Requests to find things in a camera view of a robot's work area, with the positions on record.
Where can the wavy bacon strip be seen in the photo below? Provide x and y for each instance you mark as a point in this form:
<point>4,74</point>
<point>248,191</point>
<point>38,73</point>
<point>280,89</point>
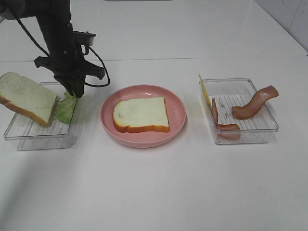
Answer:
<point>255,104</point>

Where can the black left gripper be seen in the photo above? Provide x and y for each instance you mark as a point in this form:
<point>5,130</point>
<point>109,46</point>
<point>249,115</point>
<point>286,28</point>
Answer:
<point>65,56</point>

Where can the yellow cheese slice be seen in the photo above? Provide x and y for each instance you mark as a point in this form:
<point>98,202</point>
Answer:
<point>207,99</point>

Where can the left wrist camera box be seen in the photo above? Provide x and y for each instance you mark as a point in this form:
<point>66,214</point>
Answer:
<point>84,38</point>

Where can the clear right plastic tray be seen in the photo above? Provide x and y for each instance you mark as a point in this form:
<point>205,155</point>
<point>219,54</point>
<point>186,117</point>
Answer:
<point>237,92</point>

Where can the green lettuce leaf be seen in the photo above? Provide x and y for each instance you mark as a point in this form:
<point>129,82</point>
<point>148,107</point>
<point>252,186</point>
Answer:
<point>65,108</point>

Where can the pink round plate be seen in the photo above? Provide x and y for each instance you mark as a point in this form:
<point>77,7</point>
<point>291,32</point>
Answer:
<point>176,113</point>

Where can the clear left plastic tray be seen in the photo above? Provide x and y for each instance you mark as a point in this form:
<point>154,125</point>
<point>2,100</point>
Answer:
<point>25,134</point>

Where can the clear plastic tray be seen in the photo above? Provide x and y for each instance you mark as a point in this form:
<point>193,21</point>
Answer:
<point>237,92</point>
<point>25,134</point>

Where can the curled bacon strip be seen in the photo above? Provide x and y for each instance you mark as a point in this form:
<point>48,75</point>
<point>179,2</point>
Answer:
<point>231,135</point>

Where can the white bread slice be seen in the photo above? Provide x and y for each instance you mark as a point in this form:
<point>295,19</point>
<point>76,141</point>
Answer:
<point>26,97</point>
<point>141,115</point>

